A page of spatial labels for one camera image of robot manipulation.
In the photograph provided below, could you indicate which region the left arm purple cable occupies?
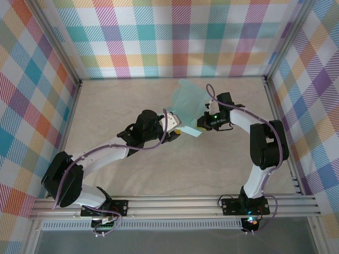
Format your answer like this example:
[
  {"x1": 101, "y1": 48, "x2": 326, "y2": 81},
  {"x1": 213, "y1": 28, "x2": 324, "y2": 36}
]
[{"x1": 51, "y1": 110, "x2": 170, "y2": 238}]

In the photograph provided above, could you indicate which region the aluminium frame post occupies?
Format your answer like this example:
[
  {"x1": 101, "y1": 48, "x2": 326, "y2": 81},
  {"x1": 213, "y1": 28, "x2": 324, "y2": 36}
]
[
  {"x1": 308, "y1": 218, "x2": 328, "y2": 254},
  {"x1": 23, "y1": 219, "x2": 43, "y2": 254},
  {"x1": 31, "y1": 0, "x2": 83, "y2": 85},
  {"x1": 263, "y1": 0, "x2": 313, "y2": 80}
]

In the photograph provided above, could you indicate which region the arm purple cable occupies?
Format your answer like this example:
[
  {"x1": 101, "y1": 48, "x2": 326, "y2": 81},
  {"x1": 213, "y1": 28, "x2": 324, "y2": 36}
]
[
  {"x1": 51, "y1": 110, "x2": 170, "y2": 238},
  {"x1": 206, "y1": 83, "x2": 286, "y2": 235}
]

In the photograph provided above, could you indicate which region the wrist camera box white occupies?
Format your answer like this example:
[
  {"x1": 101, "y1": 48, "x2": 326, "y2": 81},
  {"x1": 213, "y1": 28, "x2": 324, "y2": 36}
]
[
  {"x1": 206, "y1": 99, "x2": 221, "y2": 115},
  {"x1": 158, "y1": 110, "x2": 183, "y2": 132}
]

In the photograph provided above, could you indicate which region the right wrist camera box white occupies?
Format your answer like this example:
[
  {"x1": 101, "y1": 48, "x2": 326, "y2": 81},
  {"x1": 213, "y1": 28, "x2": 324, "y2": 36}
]
[{"x1": 206, "y1": 99, "x2": 221, "y2": 115}]

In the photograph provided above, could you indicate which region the long aluminium mounting rail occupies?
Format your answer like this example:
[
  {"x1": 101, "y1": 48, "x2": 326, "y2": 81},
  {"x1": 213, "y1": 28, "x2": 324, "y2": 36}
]
[{"x1": 29, "y1": 195, "x2": 323, "y2": 220}]

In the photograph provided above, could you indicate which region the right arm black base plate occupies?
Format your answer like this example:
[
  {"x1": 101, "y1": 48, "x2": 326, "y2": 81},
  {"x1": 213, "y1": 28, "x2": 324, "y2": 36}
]
[{"x1": 221, "y1": 197, "x2": 271, "y2": 215}]

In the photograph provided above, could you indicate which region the light blue paper box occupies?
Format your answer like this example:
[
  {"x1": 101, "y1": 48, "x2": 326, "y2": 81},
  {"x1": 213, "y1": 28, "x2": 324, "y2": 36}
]
[{"x1": 162, "y1": 78, "x2": 210, "y2": 138}]

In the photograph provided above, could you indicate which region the aluminium table side rail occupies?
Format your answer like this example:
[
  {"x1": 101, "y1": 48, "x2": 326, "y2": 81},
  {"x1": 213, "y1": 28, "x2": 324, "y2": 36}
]
[
  {"x1": 263, "y1": 76, "x2": 304, "y2": 195},
  {"x1": 46, "y1": 80, "x2": 83, "y2": 199}
]

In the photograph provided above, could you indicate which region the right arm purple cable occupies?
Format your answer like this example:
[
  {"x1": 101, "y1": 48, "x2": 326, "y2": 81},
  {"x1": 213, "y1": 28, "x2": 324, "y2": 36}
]
[{"x1": 206, "y1": 83, "x2": 286, "y2": 235}]

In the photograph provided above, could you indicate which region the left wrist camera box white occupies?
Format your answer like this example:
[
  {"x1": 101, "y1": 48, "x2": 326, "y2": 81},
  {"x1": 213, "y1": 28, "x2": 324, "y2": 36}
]
[{"x1": 158, "y1": 110, "x2": 183, "y2": 132}]

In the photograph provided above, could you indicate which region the grey slotted cable duct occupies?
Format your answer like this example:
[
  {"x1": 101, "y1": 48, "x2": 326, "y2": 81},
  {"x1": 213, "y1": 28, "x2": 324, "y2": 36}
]
[{"x1": 41, "y1": 221, "x2": 244, "y2": 231}]

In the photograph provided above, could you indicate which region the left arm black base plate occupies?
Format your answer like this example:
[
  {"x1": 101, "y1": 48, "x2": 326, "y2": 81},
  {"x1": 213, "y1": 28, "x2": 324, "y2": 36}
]
[{"x1": 80, "y1": 199, "x2": 129, "y2": 218}]

